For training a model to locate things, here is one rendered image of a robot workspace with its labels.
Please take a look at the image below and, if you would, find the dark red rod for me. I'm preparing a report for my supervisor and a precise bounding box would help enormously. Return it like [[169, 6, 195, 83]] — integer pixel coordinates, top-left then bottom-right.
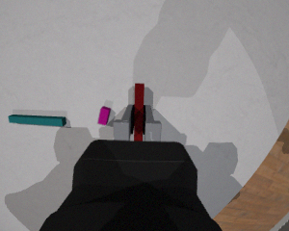
[[134, 84, 145, 141]]

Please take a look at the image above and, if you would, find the turquoise rod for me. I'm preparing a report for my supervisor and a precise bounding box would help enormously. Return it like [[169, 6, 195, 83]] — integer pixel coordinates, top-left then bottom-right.
[[8, 115, 66, 126]]

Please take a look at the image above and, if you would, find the magenta block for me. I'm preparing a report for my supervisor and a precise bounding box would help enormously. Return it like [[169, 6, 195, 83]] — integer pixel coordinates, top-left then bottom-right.
[[98, 106, 111, 125]]

